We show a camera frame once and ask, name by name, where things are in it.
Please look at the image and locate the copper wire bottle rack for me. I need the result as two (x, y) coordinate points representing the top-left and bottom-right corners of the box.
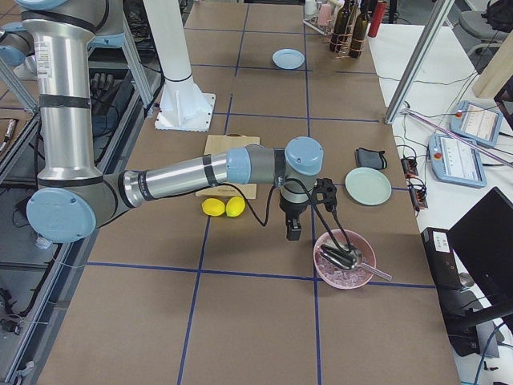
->
(329, 4), (368, 59)

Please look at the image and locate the grey folded cloth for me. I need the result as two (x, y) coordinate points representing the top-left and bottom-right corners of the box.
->
(355, 148), (388, 170)

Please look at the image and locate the left yellow lemon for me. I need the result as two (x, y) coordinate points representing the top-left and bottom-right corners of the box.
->
(201, 198), (225, 217)

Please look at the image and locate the black monitor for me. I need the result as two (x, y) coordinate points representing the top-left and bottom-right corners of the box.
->
(447, 187), (512, 328)

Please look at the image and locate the black camera cable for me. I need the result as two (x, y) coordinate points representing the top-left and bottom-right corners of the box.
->
(242, 179), (358, 270)

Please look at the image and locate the orange black connector module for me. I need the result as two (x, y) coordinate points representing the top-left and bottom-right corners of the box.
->
(401, 156), (428, 213)

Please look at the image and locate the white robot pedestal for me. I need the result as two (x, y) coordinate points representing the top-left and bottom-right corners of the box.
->
(143, 0), (216, 132)

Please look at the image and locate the light blue plate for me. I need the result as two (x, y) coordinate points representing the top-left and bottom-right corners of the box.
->
(272, 48), (305, 70)

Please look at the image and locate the teach pendant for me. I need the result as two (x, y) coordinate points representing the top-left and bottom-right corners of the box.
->
(428, 133), (487, 188)
(450, 100), (503, 148)

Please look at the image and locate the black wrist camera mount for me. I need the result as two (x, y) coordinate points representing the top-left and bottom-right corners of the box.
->
(312, 178), (337, 213)

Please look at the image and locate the far teach pendant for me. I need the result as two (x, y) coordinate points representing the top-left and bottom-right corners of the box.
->
(450, 100), (503, 148)

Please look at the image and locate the right yellow lemon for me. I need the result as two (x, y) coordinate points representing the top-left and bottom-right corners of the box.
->
(225, 196), (246, 217)

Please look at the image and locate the black computer box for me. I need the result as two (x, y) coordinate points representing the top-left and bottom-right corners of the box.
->
(421, 227), (485, 357)

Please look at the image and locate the pink bowl with ice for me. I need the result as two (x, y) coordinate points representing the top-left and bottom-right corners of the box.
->
(313, 230), (376, 290)

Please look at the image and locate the dark wine bottle right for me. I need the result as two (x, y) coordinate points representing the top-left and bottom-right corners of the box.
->
(349, 1), (370, 59)

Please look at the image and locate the near teach pendant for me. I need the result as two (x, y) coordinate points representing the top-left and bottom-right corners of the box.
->
(428, 133), (487, 188)

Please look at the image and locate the yellow lemon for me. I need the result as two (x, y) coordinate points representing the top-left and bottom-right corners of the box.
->
(201, 198), (225, 217)
(225, 196), (246, 217)

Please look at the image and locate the red bottle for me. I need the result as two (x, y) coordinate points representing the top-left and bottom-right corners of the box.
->
(367, 0), (388, 38)

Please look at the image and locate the pink cup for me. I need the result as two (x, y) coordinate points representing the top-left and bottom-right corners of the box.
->
(317, 3), (332, 26)

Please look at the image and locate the dark wine bottle left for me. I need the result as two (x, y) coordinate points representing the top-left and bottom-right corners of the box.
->
(329, 0), (354, 52)

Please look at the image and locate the wooden cutting board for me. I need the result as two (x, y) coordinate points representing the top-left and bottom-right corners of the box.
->
(196, 134), (261, 200)

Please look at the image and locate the mint green plate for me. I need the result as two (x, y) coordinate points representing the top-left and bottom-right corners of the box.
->
(345, 167), (392, 206)

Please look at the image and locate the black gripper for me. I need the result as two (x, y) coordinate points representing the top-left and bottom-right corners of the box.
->
(280, 186), (310, 241)

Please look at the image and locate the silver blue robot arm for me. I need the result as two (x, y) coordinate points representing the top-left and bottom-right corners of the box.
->
(20, 1), (324, 243)

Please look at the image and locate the metal scoop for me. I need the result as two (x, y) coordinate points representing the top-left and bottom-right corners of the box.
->
(320, 242), (392, 282)

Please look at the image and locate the aluminium frame post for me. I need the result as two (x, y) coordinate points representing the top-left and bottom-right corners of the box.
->
(384, 0), (454, 125)

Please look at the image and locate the dark wine bottle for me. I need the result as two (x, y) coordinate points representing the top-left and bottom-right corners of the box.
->
(329, 0), (354, 52)
(349, 1), (370, 59)

